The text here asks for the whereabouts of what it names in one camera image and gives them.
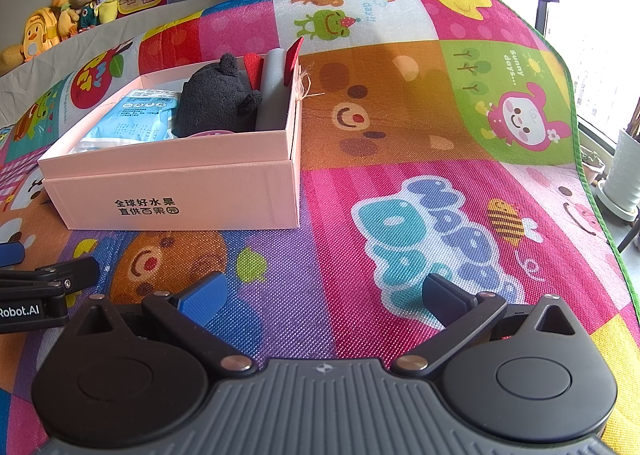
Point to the black plush toy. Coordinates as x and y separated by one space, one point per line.
215 95

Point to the orange plush animal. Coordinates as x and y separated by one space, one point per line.
65 15

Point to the red white foam rocket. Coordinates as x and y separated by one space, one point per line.
272 85

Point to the colourful printed play mat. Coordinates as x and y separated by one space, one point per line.
400 135

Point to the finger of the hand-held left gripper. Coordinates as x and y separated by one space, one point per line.
60 275
10 255

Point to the blue white packet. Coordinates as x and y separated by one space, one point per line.
135 115

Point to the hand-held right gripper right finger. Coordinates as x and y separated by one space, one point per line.
442 295

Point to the small potted plant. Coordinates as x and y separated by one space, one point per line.
592 162

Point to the yellow duck backpack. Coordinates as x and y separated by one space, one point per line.
40 35

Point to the baby doll plush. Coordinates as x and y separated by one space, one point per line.
86 2

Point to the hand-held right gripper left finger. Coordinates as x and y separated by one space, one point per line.
205 296

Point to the white plant pot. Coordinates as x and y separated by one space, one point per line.
622 175

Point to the pink cardboard box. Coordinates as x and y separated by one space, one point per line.
175 185

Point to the banana plush toy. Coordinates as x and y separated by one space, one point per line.
106 5

